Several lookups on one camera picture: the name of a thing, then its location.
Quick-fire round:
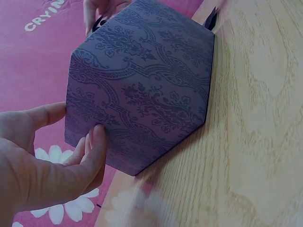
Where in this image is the person's left hand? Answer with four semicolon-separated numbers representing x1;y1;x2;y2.
0;101;107;227

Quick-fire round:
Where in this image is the dark purple ribbon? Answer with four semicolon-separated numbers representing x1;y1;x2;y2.
203;6;220;32
91;14;107;34

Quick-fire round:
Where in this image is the person's right hand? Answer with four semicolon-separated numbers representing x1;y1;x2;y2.
83;0;138;36

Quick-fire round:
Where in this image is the purple patterned hexagonal box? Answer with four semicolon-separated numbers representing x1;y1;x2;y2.
65;0;217;177

